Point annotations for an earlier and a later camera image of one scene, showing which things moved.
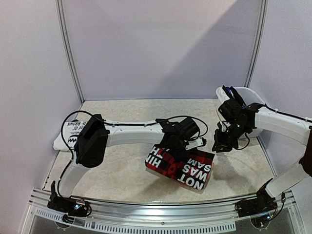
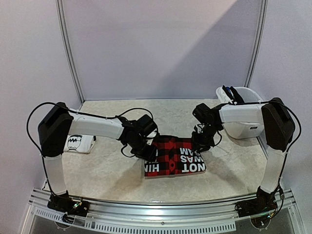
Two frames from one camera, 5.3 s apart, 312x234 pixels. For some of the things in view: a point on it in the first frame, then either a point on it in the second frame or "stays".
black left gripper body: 177,154 -> 140,151
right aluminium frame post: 260,28 stays
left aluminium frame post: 67,52 stays
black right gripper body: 223,139 -> 199,143
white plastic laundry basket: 248,96 stays
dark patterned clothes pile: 234,97 stays
